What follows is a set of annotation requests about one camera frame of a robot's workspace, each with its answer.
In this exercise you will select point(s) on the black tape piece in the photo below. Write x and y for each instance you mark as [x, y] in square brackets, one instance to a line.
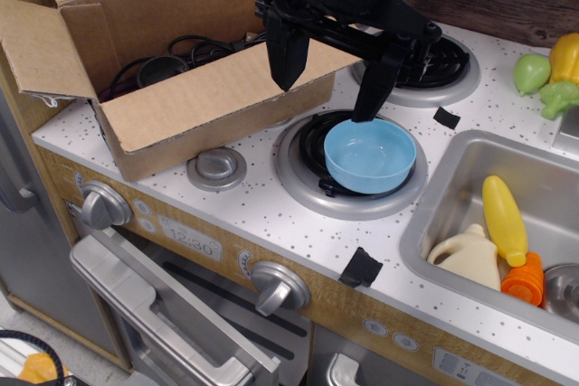
[361, 270]
[446, 119]

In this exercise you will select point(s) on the orange object on floor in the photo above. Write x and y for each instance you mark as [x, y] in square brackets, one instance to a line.
[38, 368]

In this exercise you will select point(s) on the right silver oven knob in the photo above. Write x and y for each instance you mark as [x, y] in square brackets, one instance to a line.
[278, 287]

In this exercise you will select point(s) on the stainless steel sink basin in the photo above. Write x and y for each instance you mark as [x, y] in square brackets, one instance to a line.
[523, 197]

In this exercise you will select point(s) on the black coil burner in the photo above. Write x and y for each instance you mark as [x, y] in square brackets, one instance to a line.
[301, 168]
[451, 74]

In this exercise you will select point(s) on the orange toy carrot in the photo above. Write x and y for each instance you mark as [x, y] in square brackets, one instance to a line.
[527, 282]

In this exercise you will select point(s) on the cream toy detergent jug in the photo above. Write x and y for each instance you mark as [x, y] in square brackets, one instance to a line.
[470, 255]

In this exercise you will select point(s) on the front black tape piece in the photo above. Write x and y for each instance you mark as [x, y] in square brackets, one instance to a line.
[361, 270]

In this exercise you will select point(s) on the open cardboard box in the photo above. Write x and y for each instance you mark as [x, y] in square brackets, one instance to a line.
[167, 79]

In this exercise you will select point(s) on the silver oven knob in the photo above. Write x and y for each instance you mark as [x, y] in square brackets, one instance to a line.
[103, 207]
[278, 287]

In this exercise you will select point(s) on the green toy broccoli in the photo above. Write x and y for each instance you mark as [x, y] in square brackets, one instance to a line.
[557, 98]

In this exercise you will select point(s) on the silver stovetop knob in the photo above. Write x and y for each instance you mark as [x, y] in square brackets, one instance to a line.
[216, 170]

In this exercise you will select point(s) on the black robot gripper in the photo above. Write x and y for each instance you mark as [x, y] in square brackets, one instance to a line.
[381, 32]

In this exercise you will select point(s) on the light blue plastic bowl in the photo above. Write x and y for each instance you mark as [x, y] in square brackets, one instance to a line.
[369, 157]

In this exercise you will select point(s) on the green toy pear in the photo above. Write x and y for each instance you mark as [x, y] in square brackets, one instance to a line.
[530, 73]

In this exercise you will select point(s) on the rear black coil burner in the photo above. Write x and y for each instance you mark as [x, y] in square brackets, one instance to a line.
[451, 74]

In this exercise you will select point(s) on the grey toy refrigerator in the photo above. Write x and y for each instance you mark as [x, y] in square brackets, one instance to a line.
[36, 273]

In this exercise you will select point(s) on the left silver oven knob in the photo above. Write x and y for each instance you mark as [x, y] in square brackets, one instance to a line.
[103, 207]

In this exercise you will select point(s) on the silver lower drawer handle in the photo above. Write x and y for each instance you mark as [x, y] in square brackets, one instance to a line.
[342, 371]

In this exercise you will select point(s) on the yellow toy bell pepper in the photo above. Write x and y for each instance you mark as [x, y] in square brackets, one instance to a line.
[564, 59]

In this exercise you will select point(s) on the silver oven door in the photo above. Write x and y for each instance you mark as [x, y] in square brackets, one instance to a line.
[185, 324]

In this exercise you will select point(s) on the rear black tape piece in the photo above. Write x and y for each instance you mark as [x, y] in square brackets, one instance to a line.
[446, 119]

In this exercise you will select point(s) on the front black coil burner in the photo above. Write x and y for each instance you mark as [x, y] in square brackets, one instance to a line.
[301, 168]

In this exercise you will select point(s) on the yellow toy squeeze bottle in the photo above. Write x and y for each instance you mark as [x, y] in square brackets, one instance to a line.
[504, 221]

